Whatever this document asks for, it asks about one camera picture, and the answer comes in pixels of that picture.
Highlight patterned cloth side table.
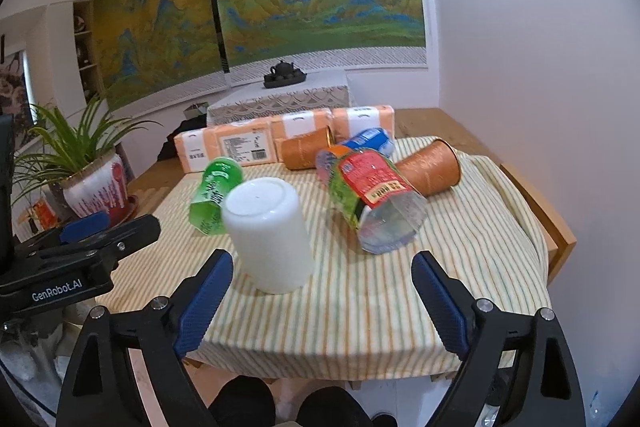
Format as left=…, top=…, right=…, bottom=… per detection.
left=206, top=69, right=355, bottom=127

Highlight orange tissue pack barcode label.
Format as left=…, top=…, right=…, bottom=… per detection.
left=214, top=118, right=278, bottom=167

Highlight orange paper cup left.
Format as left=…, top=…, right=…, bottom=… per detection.
left=280, top=126, right=334, bottom=170

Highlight wooden table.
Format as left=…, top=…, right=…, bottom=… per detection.
left=124, top=106, right=577, bottom=388

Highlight orange paper cup right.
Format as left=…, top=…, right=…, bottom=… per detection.
left=396, top=139, right=462, bottom=197

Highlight orange tissue pack far left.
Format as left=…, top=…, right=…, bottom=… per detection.
left=178, top=127, right=220, bottom=173

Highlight dark bag on floor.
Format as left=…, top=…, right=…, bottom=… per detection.
left=156, top=114, right=206, bottom=161

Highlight potted spider plant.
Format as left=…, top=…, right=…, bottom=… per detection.
left=12, top=94, right=160, bottom=205

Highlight left landscape painting panel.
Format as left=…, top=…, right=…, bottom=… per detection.
left=92, top=0, right=222, bottom=109

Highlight red white flower pot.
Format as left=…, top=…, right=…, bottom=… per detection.
left=61, top=150, right=132, bottom=227

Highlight blue orange soda bottle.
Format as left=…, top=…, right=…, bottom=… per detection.
left=314, top=128, right=395, bottom=186

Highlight black teapot set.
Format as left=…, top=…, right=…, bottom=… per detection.
left=264, top=61, right=307, bottom=89

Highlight white ceramic cup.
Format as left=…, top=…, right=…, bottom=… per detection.
left=221, top=178, right=314, bottom=294

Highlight orange paper cup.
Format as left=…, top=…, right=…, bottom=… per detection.
left=280, top=126, right=334, bottom=170
left=396, top=139, right=462, bottom=197

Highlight green tea bottle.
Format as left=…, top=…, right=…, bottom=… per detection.
left=189, top=157, right=243, bottom=235

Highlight orange tissue pack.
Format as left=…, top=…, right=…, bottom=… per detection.
left=178, top=127, right=220, bottom=173
left=271, top=108, right=333, bottom=140
left=332, top=105, right=395, bottom=142

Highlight orange tissue pack far right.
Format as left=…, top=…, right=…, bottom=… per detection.
left=332, top=105, right=395, bottom=142

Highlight striped yellow tablecloth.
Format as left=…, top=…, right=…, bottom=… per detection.
left=94, top=134, right=552, bottom=382

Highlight wooden wall shelf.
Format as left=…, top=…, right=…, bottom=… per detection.
left=73, top=0, right=104, bottom=102

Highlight red green label bottle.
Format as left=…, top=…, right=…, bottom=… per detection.
left=328, top=148, right=427, bottom=255

